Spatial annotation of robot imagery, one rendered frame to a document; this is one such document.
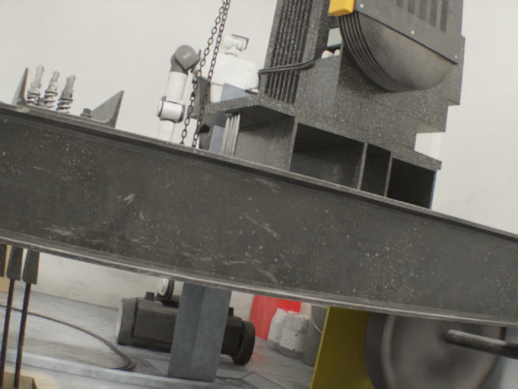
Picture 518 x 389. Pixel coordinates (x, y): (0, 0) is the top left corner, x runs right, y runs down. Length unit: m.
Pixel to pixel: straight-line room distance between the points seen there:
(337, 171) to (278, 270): 0.66
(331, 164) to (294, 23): 0.51
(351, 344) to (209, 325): 0.56
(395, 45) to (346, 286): 0.77
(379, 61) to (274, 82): 0.48
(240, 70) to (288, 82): 0.96
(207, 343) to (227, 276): 1.06
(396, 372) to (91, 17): 2.91
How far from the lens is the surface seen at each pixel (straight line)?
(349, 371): 2.63
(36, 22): 4.16
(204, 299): 2.40
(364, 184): 2.15
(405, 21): 2.00
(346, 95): 1.96
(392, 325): 2.16
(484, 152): 3.09
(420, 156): 2.16
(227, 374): 2.61
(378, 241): 1.55
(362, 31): 1.90
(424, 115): 2.19
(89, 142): 1.30
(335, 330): 2.56
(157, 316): 2.82
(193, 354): 2.42
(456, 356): 2.38
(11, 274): 1.67
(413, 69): 2.00
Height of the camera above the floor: 0.48
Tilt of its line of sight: 5 degrees up
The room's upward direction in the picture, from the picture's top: 11 degrees clockwise
